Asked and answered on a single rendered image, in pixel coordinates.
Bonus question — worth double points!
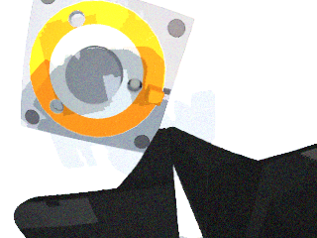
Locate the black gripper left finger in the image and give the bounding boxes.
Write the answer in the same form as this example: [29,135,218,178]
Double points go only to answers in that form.
[13,128,179,238]

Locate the yellow and orange round plate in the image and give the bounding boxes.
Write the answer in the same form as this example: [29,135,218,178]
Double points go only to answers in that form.
[29,0,166,138]

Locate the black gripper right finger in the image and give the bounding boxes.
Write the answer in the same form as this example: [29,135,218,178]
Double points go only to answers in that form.
[166,127,317,238]

